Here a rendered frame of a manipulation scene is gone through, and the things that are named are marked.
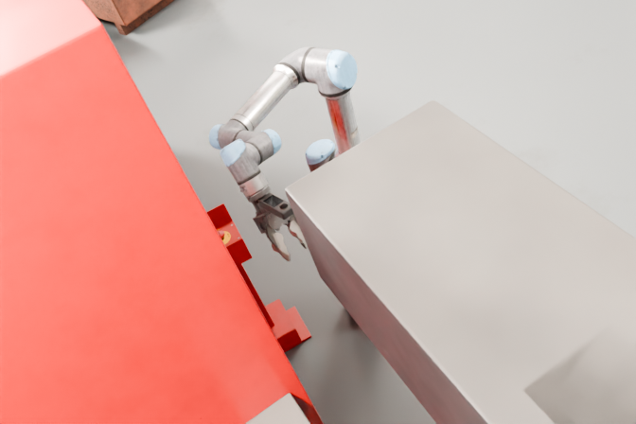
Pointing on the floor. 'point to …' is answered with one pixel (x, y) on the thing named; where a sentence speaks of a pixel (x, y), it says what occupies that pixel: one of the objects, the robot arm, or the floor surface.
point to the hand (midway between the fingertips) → (296, 251)
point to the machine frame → (110, 241)
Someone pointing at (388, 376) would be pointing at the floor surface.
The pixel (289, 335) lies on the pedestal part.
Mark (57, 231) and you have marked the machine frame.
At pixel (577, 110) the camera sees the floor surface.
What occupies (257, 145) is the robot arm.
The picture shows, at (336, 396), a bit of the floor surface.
